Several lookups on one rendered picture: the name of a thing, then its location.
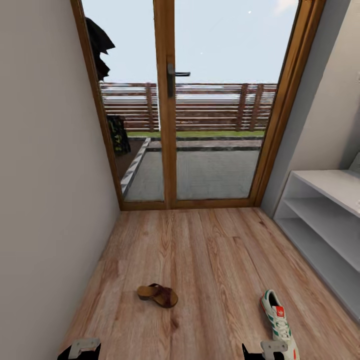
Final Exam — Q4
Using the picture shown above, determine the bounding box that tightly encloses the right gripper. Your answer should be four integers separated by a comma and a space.
242, 344, 285, 360

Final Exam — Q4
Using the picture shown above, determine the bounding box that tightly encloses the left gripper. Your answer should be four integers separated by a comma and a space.
58, 343, 101, 360

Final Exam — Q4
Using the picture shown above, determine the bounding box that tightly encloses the sandal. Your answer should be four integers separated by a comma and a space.
137, 283, 178, 309

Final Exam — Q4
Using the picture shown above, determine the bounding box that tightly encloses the gym shoe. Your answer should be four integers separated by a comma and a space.
260, 289, 300, 360

